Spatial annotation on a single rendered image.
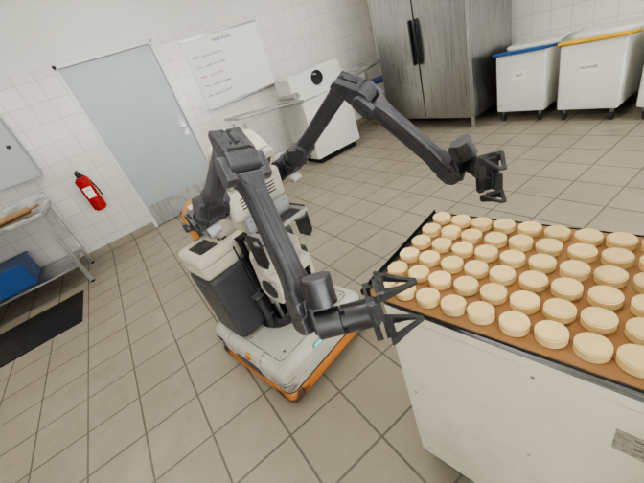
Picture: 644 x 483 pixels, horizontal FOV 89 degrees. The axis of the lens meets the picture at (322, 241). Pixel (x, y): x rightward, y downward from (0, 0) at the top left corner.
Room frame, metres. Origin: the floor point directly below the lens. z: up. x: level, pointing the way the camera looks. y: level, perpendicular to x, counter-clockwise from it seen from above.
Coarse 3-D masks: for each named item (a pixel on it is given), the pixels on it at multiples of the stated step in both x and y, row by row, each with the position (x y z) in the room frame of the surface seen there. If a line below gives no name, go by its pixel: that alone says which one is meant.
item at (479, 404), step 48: (432, 336) 0.53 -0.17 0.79; (480, 336) 0.44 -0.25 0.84; (432, 384) 0.55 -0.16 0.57; (480, 384) 0.44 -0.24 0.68; (528, 384) 0.36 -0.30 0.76; (576, 384) 0.31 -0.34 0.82; (432, 432) 0.58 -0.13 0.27; (480, 432) 0.45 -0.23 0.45; (528, 432) 0.36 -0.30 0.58; (576, 432) 0.30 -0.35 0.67; (624, 432) 0.25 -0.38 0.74; (480, 480) 0.46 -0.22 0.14; (528, 480) 0.36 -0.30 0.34; (576, 480) 0.28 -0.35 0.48; (624, 480) 0.23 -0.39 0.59
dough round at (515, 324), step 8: (504, 312) 0.42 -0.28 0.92; (512, 312) 0.41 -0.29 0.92; (520, 312) 0.40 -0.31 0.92; (504, 320) 0.40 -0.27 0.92; (512, 320) 0.39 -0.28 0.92; (520, 320) 0.39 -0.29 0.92; (528, 320) 0.38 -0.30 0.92; (504, 328) 0.39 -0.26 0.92; (512, 328) 0.38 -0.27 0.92; (520, 328) 0.37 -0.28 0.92; (528, 328) 0.37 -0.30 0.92; (520, 336) 0.37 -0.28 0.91
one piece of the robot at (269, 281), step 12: (276, 168) 1.32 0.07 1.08; (276, 180) 1.31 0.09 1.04; (228, 192) 1.19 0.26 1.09; (276, 192) 1.30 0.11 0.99; (240, 204) 1.19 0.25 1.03; (228, 216) 1.19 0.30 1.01; (240, 216) 1.18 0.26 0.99; (240, 228) 1.29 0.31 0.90; (300, 252) 1.30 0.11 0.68; (252, 264) 1.26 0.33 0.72; (312, 264) 1.29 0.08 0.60; (264, 276) 1.21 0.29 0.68; (276, 276) 1.18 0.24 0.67; (264, 288) 1.25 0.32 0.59; (276, 288) 1.17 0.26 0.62; (276, 300) 1.21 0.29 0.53
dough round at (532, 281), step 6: (534, 270) 0.49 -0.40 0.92; (522, 276) 0.49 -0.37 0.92; (528, 276) 0.48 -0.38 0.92; (534, 276) 0.47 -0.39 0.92; (540, 276) 0.47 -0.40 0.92; (546, 276) 0.47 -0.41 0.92; (522, 282) 0.47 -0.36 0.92; (528, 282) 0.47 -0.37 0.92; (534, 282) 0.46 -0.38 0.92; (540, 282) 0.46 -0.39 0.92; (546, 282) 0.45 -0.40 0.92; (528, 288) 0.46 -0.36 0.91; (534, 288) 0.45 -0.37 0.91; (540, 288) 0.45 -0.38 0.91
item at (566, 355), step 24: (432, 240) 0.74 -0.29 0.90; (456, 240) 0.70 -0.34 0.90; (408, 264) 0.67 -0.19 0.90; (528, 264) 0.53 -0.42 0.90; (600, 264) 0.46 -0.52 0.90; (624, 288) 0.39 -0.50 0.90; (432, 312) 0.49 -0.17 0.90; (624, 312) 0.35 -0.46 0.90; (504, 336) 0.38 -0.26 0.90; (528, 336) 0.37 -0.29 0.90; (624, 336) 0.31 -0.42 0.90; (576, 360) 0.30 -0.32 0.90
